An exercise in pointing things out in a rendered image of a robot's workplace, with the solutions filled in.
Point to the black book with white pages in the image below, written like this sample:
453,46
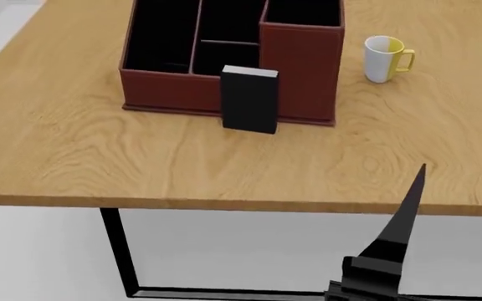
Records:
249,100

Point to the dark red compartment caddy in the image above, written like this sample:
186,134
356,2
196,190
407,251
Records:
299,72

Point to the black metal table frame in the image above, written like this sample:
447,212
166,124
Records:
117,247

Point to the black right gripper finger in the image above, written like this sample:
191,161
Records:
396,229

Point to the white and yellow mug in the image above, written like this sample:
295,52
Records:
377,62

